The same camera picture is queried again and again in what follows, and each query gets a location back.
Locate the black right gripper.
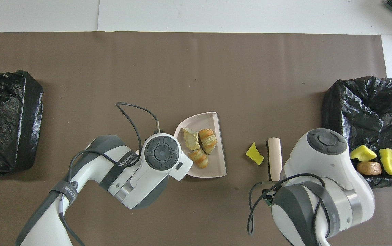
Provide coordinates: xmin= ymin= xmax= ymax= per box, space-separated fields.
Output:
xmin=262 ymin=189 xmax=275 ymax=207

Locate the beige hand brush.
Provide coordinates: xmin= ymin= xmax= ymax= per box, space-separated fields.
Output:
xmin=266 ymin=137 xmax=283 ymax=182

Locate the small yellow sponge piece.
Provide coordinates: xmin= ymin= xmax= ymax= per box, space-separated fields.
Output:
xmin=245 ymin=142 xmax=265 ymax=166

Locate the beige plastic dustpan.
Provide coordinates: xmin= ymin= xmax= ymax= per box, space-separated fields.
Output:
xmin=173 ymin=111 xmax=227 ymax=179

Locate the small toy croissant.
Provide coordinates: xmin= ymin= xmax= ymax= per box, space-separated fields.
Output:
xmin=188 ymin=148 xmax=209 ymax=169

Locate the large toy croissant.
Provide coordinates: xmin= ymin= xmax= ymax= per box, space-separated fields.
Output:
xmin=198 ymin=128 xmax=218 ymax=155

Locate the pale bread chunk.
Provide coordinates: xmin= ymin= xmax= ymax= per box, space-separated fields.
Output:
xmin=182 ymin=128 xmax=201 ymax=151

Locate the notched yellow sponge piece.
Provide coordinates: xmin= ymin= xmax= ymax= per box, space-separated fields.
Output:
xmin=349 ymin=145 xmax=377 ymax=162

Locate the brown bread roll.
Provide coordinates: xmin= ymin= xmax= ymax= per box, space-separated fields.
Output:
xmin=357 ymin=161 xmax=382 ymax=176

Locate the yellow sponge wedge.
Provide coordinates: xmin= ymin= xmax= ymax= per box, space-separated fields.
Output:
xmin=379 ymin=148 xmax=392 ymax=176

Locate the crumpled black bagged bin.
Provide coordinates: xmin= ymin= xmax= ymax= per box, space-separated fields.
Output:
xmin=321 ymin=76 xmax=392 ymax=189

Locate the empty black bagged bin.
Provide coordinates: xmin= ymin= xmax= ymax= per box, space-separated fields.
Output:
xmin=0 ymin=70 xmax=44 ymax=175

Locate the brown paper table mat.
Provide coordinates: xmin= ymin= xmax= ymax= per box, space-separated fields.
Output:
xmin=0 ymin=32 xmax=392 ymax=246

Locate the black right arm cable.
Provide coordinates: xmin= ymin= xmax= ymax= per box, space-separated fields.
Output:
xmin=247 ymin=172 xmax=332 ymax=246

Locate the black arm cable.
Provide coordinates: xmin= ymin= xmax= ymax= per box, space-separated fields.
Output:
xmin=247 ymin=172 xmax=332 ymax=246
xmin=57 ymin=102 xmax=161 ymax=246

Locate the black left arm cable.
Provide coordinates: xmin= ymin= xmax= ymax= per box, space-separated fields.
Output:
xmin=57 ymin=102 xmax=161 ymax=246

